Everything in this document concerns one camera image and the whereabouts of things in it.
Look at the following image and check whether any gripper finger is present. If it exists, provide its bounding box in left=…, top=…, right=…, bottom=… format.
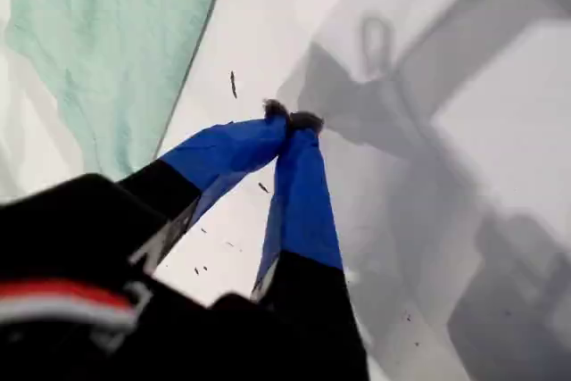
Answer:
left=251, top=110, right=372, bottom=381
left=118, top=97, right=290, bottom=273

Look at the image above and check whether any pale green T-shirt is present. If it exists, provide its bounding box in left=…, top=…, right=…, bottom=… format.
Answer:
left=4, top=0, right=231, bottom=182

